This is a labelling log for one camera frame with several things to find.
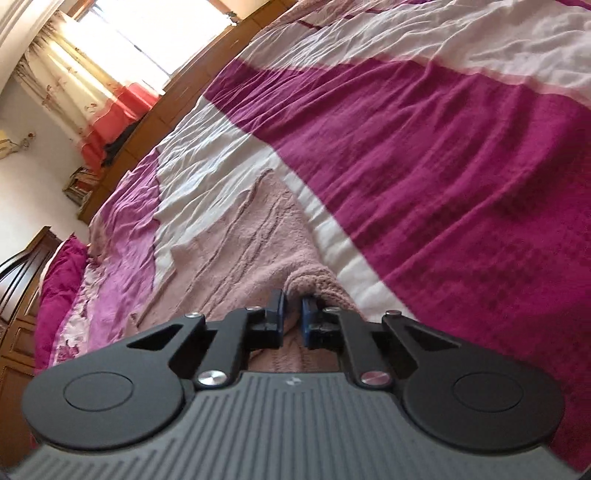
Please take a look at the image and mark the magenta pillow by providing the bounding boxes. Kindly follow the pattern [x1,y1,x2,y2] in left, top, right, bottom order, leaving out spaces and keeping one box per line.
[34,234,88,373]

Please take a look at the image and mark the wooden window cabinet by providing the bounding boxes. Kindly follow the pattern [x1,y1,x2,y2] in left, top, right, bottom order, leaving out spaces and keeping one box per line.
[78,0,297,224]

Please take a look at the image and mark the dark wooden headboard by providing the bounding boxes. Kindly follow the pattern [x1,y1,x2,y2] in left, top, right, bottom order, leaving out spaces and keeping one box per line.
[0,226,60,468]

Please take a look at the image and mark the cream and red curtain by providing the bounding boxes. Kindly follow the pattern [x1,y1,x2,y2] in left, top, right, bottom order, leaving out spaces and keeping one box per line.
[13,11,159,172]

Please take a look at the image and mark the pink cable-knit cardigan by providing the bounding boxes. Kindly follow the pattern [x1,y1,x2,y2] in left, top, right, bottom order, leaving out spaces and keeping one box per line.
[125,170,356,372]

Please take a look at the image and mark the dark clothes on cabinet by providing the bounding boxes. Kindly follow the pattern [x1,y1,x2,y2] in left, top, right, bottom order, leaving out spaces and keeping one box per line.
[101,121,140,167]

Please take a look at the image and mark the stack of books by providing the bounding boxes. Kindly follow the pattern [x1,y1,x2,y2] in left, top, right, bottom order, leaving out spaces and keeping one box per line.
[62,167,100,206]

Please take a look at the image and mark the pink magenta striped bedspread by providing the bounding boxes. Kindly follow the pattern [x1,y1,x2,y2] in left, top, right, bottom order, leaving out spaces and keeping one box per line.
[47,1,590,469]

